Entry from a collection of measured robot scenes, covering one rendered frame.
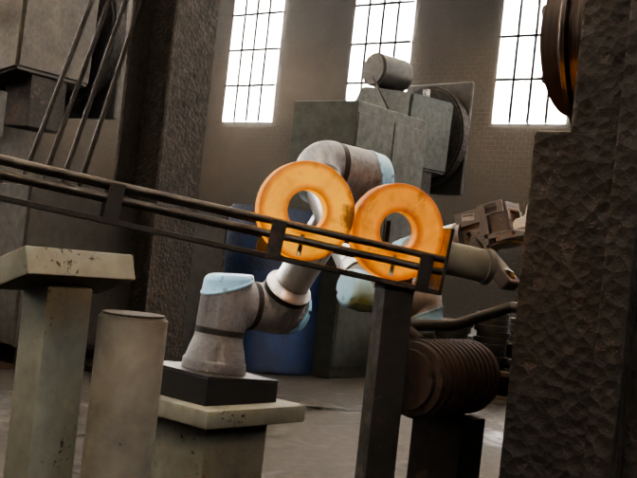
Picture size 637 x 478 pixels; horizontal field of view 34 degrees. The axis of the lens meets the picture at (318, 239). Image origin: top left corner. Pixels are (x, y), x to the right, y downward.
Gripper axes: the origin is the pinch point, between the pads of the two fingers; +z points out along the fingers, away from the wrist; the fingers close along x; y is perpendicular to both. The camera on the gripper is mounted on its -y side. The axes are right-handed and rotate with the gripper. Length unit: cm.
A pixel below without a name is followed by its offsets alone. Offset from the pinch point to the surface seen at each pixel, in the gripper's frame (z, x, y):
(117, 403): -59, -55, -21
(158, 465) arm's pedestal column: -104, -6, -31
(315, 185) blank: -17, -48, 7
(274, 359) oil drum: -275, 245, 18
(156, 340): -53, -50, -11
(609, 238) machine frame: 23.0, -37.7, -10.8
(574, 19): 13.9, -9.2, 32.5
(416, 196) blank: -8.0, -34.4, 3.9
